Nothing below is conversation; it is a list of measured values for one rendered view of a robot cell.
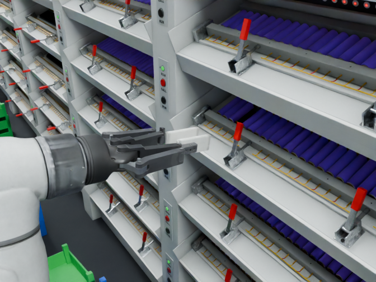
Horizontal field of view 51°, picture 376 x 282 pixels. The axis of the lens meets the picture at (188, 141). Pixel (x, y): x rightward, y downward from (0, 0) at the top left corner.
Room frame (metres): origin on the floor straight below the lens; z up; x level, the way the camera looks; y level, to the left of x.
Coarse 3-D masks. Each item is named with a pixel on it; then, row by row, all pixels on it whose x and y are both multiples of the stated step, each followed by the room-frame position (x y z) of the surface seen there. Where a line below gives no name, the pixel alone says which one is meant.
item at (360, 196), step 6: (360, 192) 0.47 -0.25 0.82; (366, 192) 0.47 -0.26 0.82; (354, 198) 0.47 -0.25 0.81; (360, 198) 0.47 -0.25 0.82; (354, 204) 0.47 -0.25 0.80; (360, 204) 0.46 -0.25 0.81; (354, 210) 0.47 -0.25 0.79; (354, 216) 0.46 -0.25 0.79; (348, 222) 0.47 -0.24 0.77; (348, 228) 0.46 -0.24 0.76
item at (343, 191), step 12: (216, 120) 0.80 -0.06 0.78; (228, 120) 0.79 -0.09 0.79; (216, 132) 0.78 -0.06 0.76; (228, 132) 0.77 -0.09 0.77; (252, 144) 0.71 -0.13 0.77; (264, 144) 0.68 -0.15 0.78; (276, 156) 0.65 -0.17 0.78; (288, 156) 0.64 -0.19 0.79; (276, 168) 0.63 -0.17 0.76; (300, 168) 0.60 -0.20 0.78; (312, 168) 0.59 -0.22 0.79; (312, 180) 0.58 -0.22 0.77; (324, 180) 0.56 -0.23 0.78; (336, 180) 0.55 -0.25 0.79; (336, 192) 0.54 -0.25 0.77; (348, 192) 0.52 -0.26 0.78; (336, 204) 0.52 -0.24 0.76; (348, 204) 0.51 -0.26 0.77; (372, 204) 0.49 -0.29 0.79; (372, 216) 0.49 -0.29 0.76
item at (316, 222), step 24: (216, 96) 0.88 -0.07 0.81; (192, 120) 0.84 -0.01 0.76; (216, 144) 0.75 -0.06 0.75; (240, 144) 0.73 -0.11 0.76; (216, 168) 0.71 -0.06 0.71; (240, 168) 0.67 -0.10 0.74; (264, 168) 0.65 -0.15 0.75; (288, 168) 0.63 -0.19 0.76; (264, 192) 0.59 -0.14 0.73; (288, 192) 0.58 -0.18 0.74; (288, 216) 0.54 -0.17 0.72; (312, 216) 0.52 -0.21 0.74; (336, 216) 0.51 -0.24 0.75; (312, 240) 0.50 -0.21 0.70; (360, 240) 0.46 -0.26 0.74; (360, 264) 0.42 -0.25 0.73
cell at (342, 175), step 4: (360, 156) 0.59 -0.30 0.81; (364, 156) 0.59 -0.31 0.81; (356, 160) 0.59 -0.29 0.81; (360, 160) 0.59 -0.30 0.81; (364, 160) 0.59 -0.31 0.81; (352, 164) 0.58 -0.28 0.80; (356, 164) 0.58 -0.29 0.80; (360, 164) 0.58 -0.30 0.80; (344, 168) 0.58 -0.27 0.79; (348, 168) 0.58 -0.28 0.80; (352, 168) 0.57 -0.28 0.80; (356, 168) 0.58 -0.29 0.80; (340, 172) 0.57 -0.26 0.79; (344, 172) 0.57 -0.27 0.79; (348, 172) 0.57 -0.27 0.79; (352, 172) 0.57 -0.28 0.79; (336, 176) 0.57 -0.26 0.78; (340, 176) 0.56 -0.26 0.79; (344, 176) 0.56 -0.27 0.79; (348, 176) 0.56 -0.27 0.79; (344, 180) 0.56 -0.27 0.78
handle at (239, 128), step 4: (240, 124) 0.69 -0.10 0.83; (236, 128) 0.69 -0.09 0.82; (240, 128) 0.68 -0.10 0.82; (236, 132) 0.69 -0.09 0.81; (240, 132) 0.68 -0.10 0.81; (236, 136) 0.68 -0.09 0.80; (240, 136) 0.68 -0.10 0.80; (236, 140) 0.68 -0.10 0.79; (236, 144) 0.68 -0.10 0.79; (232, 148) 0.69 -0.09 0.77; (236, 148) 0.68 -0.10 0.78; (232, 152) 0.68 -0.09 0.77; (236, 152) 0.69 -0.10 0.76; (232, 156) 0.68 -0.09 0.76
